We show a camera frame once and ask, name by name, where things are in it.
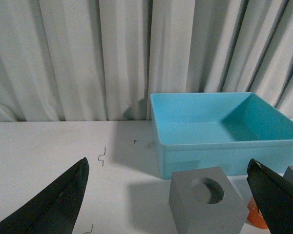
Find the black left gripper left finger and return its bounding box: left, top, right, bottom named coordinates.
left=0, top=158, right=89, bottom=234

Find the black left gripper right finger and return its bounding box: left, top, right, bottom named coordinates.
left=247, top=158, right=293, bottom=234

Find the orange cylinder with white numbers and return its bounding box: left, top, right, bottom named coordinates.
left=247, top=196, right=268, bottom=229

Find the gray block with round hole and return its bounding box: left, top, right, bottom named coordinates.
left=168, top=167, right=249, bottom=234

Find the blue plastic box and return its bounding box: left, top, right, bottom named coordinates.
left=150, top=92, right=293, bottom=179

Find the white pleated curtain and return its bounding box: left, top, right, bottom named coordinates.
left=0, top=0, right=293, bottom=121

